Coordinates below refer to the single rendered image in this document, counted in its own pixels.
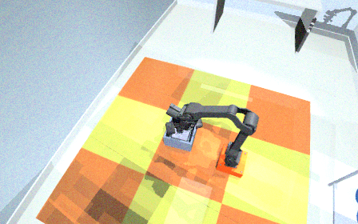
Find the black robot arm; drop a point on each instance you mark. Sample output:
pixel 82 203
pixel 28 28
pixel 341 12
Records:
pixel 190 114

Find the white plate with hole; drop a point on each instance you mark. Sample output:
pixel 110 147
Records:
pixel 184 135

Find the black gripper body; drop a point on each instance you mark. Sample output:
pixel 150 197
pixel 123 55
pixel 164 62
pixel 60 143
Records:
pixel 170 127

